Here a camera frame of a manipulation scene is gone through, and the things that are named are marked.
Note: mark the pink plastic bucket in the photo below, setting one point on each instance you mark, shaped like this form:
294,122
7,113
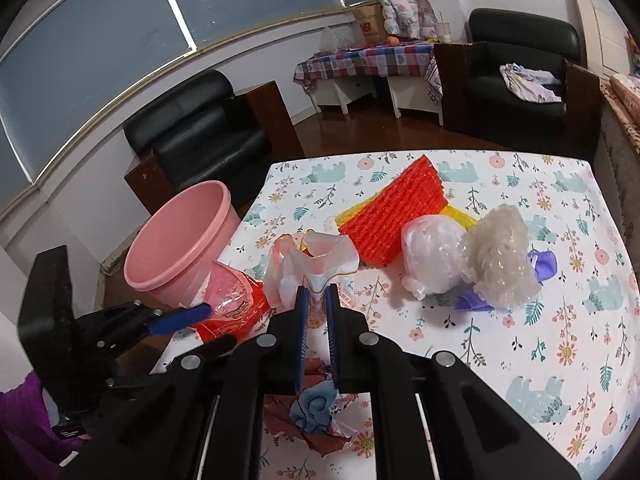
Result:
175,240

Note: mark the pink quilted jacket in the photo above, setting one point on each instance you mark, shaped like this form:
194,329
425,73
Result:
405,0

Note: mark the red snack packet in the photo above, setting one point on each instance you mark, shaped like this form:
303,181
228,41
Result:
240,305

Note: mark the clear plastic bag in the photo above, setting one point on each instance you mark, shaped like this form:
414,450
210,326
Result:
331,40
300,270

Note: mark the orange fruit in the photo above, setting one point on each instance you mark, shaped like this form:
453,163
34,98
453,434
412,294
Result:
390,41

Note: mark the person's left forearm purple sleeve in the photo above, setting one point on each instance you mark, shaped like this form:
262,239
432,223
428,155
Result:
25,420

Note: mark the brown paper bag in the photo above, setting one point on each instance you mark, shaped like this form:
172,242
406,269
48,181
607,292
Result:
370,25

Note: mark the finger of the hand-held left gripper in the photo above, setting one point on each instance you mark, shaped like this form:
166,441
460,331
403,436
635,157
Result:
180,317
220,345

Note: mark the brown patterned cloth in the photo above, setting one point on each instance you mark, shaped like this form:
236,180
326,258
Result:
625,105

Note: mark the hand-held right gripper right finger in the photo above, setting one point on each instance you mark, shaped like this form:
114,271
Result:
332,340

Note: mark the red foam net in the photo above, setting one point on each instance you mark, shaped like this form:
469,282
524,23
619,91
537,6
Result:
390,210

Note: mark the balled white plastic bag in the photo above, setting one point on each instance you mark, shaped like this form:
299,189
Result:
435,255

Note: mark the pale printed cloth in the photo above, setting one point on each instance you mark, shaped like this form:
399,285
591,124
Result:
530,82

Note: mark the white stool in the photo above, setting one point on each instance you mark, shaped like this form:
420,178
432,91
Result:
345,92
415,95

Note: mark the crumpled colourful paper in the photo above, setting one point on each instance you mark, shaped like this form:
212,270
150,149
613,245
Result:
315,405

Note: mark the black leather armchair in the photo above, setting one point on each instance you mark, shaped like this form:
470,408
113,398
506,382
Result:
520,30
200,130

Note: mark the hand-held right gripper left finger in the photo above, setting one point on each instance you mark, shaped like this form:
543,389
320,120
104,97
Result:
301,340

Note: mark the clear bubble wrap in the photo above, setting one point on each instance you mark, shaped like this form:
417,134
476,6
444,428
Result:
500,255

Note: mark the checked tablecloth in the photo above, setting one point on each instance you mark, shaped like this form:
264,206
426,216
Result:
360,60

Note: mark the large grey window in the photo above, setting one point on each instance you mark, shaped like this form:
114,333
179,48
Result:
100,35

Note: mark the white door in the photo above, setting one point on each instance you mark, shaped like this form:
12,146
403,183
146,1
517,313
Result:
600,30

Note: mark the clear cup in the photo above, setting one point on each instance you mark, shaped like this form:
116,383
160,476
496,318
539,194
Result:
444,32

